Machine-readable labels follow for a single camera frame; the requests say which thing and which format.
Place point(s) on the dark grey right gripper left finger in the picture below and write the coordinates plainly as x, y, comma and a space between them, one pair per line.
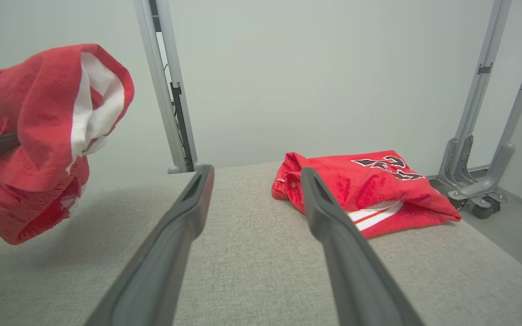
166, 262

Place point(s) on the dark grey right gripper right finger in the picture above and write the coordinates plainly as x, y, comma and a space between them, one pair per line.
356, 271

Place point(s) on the red shorts white panel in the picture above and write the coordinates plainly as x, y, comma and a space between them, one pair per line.
39, 90

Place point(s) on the red Bulls jersey white sleeves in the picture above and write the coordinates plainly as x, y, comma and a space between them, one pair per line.
356, 190

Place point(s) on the black caster wheel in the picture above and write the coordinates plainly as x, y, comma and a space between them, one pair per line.
485, 209

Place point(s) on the grey metal partition post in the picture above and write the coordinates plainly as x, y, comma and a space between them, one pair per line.
486, 54
177, 68
152, 54

